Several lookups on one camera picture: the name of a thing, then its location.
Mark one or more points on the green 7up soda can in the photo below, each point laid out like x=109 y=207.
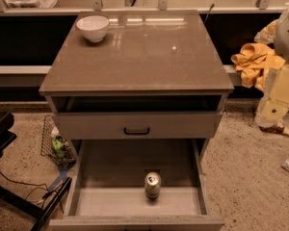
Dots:
x=152 y=185

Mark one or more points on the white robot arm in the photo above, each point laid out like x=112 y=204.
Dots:
x=274 y=105

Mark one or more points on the grey drawer cabinet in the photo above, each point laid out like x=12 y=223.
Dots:
x=149 y=62

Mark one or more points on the open middle drawer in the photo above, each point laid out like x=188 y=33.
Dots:
x=107 y=191

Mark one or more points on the white ceramic bowl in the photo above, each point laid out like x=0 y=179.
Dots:
x=93 y=28

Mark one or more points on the yellow crumpled cloth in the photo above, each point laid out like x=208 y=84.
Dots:
x=254 y=62

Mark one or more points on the brown snack bag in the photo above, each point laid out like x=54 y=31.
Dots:
x=278 y=128

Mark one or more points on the top drawer with black handle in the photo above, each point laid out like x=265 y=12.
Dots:
x=108 y=126

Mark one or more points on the wire basket with items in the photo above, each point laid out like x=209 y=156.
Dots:
x=54 y=146

